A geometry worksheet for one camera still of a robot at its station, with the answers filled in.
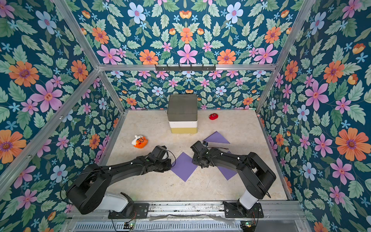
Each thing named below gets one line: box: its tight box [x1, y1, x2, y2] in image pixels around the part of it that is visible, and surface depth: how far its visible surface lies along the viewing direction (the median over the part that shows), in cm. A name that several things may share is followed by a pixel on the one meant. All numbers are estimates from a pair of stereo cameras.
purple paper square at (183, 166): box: [170, 151, 199, 183], surface depth 94 cm
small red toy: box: [208, 113, 219, 120], surface depth 116 cm
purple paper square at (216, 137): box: [202, 130, 231, 144], surface depth 103 cm
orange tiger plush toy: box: [131, 134, 149, 149], surface depth 97 cm
